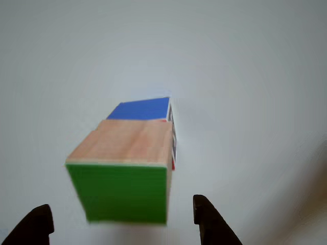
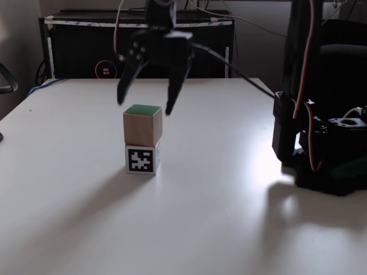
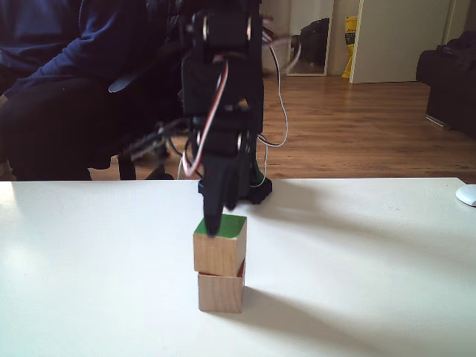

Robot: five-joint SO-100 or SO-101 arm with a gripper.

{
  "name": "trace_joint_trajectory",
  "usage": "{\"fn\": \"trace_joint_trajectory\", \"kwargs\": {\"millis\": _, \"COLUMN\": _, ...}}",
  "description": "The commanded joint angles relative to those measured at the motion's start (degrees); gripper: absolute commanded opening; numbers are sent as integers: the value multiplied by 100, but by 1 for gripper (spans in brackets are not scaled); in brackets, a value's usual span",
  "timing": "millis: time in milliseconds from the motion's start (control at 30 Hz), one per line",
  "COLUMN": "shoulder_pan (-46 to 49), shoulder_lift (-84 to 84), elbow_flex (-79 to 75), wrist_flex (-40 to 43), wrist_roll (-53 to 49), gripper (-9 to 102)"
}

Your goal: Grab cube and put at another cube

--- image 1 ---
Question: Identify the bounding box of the wooden cube with green face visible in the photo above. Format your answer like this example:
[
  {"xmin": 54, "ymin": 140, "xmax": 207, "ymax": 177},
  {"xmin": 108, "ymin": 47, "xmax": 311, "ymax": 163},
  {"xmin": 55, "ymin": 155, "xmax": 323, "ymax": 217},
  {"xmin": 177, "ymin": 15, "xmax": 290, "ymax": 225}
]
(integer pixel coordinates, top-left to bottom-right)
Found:
[{"xmin": 63, "ymin": 118, "xmax": 177, "ymax": 226}]

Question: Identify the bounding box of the wooden cube with red face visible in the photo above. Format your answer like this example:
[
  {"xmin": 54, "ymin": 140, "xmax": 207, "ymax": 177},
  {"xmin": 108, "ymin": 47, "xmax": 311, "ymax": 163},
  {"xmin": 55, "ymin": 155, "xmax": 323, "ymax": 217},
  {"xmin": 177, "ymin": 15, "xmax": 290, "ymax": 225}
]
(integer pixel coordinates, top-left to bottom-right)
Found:
[{"xmin": 105, "ymin": 96, "xmax": 178, "ymax": 171}]

